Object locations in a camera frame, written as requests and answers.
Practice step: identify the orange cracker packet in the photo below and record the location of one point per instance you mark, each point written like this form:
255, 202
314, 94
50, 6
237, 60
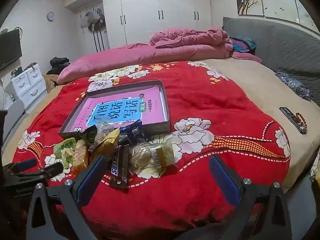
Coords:
80, 155

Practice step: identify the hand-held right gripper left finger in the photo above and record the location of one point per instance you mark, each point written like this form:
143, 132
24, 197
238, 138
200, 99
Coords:
90, 180

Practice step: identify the pink crumpled quilt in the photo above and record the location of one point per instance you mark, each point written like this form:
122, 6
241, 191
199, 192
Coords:
190, 38

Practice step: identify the dark blue candy packet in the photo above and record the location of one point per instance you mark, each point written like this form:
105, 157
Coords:
131, 132

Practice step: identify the black remote control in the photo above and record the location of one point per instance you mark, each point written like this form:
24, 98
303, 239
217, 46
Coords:
290, 117

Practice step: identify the grey cardboard box tray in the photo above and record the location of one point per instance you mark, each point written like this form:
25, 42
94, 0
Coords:
160, 127

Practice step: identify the clear packet pale pastry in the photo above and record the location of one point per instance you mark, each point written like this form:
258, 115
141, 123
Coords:
66, 156

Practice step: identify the white wardrobe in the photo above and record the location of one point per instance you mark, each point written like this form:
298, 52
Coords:
150, 12

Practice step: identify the grey patterned cloth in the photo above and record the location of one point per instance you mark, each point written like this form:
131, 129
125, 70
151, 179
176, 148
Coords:
295, 85

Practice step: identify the beige bed sheet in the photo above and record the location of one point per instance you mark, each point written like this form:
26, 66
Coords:
262, 92

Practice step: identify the grey chair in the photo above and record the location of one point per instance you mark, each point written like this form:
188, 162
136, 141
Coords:
15, 112

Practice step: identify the light green snack packet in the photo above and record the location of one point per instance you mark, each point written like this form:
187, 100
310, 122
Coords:
63, 146

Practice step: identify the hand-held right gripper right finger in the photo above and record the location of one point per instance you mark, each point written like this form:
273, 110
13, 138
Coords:
225, 182

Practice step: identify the pink folded quilt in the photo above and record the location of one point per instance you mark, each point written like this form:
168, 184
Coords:
112, 57

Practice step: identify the clear packet green label pastry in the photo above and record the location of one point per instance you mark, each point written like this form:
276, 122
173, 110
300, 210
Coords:
162, 155

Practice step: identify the red floral blanket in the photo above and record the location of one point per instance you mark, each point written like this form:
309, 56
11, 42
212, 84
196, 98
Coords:
200, 105

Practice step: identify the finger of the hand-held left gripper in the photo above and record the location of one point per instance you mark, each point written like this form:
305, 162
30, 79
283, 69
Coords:
25, 164
51, 170

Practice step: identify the black television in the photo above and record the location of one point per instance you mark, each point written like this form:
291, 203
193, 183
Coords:
10, 50

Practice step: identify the round wall clock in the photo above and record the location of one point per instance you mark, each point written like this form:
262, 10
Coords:
50, 16

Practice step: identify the brown chocolate bar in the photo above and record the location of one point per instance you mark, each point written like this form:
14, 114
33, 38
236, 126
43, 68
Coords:
120, 165

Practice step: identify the brown knitted cloth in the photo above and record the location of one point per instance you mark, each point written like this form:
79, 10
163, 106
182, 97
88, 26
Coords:
50, 82

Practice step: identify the yellow snack bar packet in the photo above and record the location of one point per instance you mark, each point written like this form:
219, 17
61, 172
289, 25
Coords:
107, 143

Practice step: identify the pink book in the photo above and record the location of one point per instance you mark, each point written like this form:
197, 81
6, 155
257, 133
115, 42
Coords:
120, 105

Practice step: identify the dark green pea packet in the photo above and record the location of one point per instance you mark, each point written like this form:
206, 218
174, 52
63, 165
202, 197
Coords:
90, 135

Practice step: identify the clear packet brown pastry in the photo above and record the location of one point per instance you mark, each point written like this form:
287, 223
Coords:
140, 157

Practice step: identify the white drawer chest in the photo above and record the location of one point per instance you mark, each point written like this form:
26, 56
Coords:
27, 85

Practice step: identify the hanging clothes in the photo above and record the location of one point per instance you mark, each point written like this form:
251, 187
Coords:
93, 18

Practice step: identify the clear packet tan snack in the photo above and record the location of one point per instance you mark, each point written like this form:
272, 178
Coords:
103, 131

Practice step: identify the dark clothes pile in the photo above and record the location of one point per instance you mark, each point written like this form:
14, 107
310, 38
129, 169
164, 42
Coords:
58, 63

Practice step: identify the colourful clothes pile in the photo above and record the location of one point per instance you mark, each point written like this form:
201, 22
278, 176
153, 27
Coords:
242, 45

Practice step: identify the grey quilted headboard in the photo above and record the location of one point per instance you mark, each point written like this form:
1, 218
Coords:
275, 45

